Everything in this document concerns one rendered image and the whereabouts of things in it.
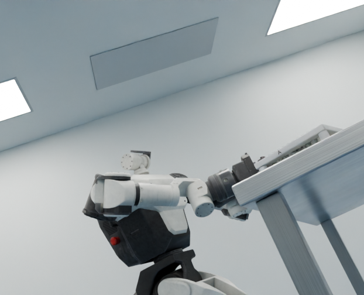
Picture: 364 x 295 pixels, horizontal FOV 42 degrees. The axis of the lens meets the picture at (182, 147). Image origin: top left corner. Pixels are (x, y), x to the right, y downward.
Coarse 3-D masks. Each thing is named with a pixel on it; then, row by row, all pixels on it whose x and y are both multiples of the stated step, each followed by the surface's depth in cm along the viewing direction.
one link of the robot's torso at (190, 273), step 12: (180, 252) 173; (192, 252) 178; (156, 264) 173; (168, 264) 170; (180, 264) 171; (192, 264) 175; (144, 276) 177; (156, 276) 187; (192, 276) 171; (144, 288) 176
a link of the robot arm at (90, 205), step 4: (96, 180) 167; (92, 184) 168; (88, 196) 167; (88, 200) 166; (88, 204) 165; (92, 204) 164; (84, 208) 166; (88, 208) 164; (92, 208) 164; (96, 212) 164
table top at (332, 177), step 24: (336, 144) 68; (360, 144) 66; (288, 168) 70; (312, 168) 68; (336, 168) 74; (360, 168) 84; (240, 192) 72; (264, 192) 70; (288, 192) 76; (312, 192) 87; (336, 192) 103; (360, 192) 123; (312, 216) 130; (336, 216) 167
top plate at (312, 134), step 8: (320, 128) 135; (328, 128) 137; (336, 128) 144; (304, 136) 137; (312, 136) 136; (288, 144) 140; (296, 144) 139; (304, 144) 140; (288, 152) 142; (264, 160) 144; (272, 160) 143; (256, 168) 146
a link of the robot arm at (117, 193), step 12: (108, 180) 140; (120, 180) 140; (132, 180) 142; (108, 192) 140; (120, 192) 138; (132, 192) 139; (144, 192) 139; (156, 192) 141; (168, 192) 143; (108, 204) 139; (120, 204) 138; (132, 204) 139; (144, 204) 140; (156, 204) 142; (168, 204) 144
